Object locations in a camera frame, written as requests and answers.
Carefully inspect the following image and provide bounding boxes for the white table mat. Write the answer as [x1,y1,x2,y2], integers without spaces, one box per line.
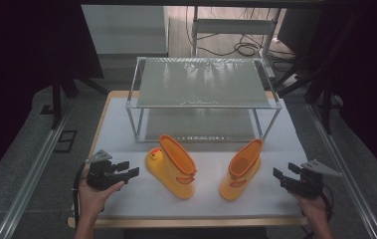
[94,96,309,219]

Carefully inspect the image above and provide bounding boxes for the black floor cables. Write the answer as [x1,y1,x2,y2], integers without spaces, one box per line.
[185,5,297,73]

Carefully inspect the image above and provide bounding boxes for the white power strip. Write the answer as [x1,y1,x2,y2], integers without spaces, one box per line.
[284,73,302,88]

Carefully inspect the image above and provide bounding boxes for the grey metal stand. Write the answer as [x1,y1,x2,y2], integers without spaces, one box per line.
[191,5,283,80]

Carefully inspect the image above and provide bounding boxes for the person's left hand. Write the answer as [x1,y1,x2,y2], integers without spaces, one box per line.
[78,178,126,217]

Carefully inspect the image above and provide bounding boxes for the plain yellow rain boot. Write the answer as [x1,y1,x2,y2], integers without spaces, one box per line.
[218,137,265,202]

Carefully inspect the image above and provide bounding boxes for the white cabinet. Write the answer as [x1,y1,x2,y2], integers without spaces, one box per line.
[81,4,170,56]

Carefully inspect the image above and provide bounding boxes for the black stand legs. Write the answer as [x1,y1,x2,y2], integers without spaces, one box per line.
[274,64,334,135]
[50,77,109,131]

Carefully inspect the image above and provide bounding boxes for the dark monitor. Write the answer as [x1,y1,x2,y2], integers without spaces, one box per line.
[278,7,324,58]

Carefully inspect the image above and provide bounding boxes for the aluminium rail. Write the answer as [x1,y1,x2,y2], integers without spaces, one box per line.
[306,101,377,239]
[0,101,75,239]

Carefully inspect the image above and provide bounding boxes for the person's right hand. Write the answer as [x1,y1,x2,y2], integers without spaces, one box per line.
[290,186,330,225]

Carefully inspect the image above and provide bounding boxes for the two-tier metal shoe rack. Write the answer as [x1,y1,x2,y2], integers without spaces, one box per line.
[124,56,283,144]

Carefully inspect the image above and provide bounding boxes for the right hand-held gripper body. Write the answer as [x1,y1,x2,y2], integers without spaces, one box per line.
[286,158,343,200]

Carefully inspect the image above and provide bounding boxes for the yellow rain boot duck face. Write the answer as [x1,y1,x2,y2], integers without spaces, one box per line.
[144,133,198,200]

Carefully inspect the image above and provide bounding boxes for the black curtain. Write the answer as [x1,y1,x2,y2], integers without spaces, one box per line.
[308,0,377,187]
[0,0,104,193]

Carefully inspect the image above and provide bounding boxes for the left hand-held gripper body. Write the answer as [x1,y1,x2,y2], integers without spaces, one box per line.
[86,149,126,192]

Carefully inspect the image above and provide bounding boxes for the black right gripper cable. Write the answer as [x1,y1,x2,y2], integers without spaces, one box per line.
[320,187,335,223]

